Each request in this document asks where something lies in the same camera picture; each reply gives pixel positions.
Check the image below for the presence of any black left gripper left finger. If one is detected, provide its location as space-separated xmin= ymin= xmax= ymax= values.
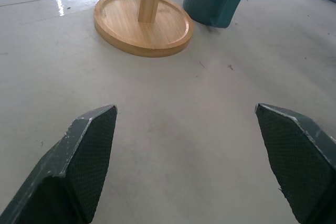
xmin=0 ymin=104 xmax=118 ymax=224

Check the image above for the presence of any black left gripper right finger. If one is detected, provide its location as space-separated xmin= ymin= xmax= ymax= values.
xmin=255 ymin=103 xmax=336 ymax=224

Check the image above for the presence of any wooden round stand with post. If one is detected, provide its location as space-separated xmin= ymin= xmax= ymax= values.
xmin=93 ymin=0 xmax=195 ymax=58

